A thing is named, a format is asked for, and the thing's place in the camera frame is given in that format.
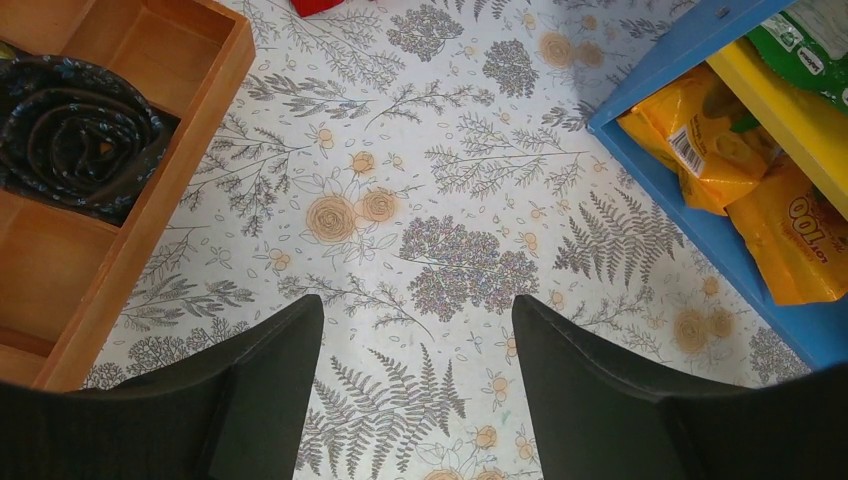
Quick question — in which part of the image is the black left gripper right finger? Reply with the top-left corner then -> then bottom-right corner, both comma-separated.
512,295 -> 847,479

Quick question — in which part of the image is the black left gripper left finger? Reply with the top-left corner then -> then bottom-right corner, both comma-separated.
1,294 -> 324,479

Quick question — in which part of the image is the orange mango candy bag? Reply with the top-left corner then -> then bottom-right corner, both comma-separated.
727,154 -> 847,306
617,64 -> 779,216

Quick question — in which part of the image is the green candy bag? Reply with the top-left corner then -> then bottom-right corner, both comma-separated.
747,0 -> 847,113

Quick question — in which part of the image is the blue yellow pink shelf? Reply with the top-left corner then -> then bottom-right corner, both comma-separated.
572,1 -> 847,369

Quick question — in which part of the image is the orange wooden divided tray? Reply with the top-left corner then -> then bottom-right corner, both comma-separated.
1,1 -> 255,391

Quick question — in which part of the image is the floral table mat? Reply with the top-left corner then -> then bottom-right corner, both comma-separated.
84,1 -> 808,479

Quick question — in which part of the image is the black round object in tray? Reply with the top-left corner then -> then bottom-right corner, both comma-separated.
1,55 -> 180,226

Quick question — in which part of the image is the red cloth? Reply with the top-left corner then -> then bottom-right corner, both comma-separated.
290,0 -> 344,18

